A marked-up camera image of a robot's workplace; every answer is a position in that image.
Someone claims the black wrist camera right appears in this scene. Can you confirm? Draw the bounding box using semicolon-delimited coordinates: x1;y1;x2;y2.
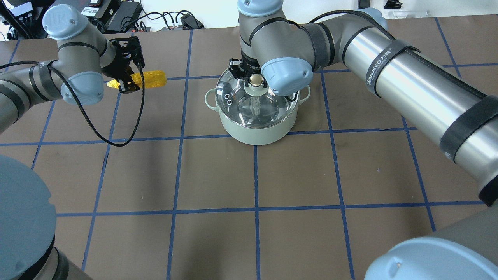
228;58;247;80

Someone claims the black docking station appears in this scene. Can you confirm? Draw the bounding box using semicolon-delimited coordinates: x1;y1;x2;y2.
1;0;47;40

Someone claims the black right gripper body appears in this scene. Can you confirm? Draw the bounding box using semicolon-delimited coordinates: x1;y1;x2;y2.
240;54;261;76

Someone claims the pale green cooking pot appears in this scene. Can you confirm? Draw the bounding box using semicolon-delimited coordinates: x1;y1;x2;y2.
205;69;311;145

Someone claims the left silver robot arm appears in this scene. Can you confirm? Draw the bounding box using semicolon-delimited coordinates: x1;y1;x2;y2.
1;5;145;280

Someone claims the glass pot lid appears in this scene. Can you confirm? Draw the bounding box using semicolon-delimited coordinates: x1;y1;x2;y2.
216;69;299;129

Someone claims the black power brick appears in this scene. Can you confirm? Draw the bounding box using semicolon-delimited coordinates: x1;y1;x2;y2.
105;1;142;34

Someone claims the yellow corn cob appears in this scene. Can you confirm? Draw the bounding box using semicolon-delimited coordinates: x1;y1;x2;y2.
106;70;167;89

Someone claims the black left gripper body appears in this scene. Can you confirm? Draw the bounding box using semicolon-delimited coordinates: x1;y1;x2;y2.
102;46;132;81

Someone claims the black left camera cable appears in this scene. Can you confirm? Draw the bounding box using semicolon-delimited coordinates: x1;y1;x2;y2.
0;58;146;147

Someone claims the black laptop red logo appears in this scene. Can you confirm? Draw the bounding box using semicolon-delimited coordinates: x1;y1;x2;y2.
81;0;121;24

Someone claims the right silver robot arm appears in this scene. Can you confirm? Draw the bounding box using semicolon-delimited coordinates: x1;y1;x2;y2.
237;0;498;280

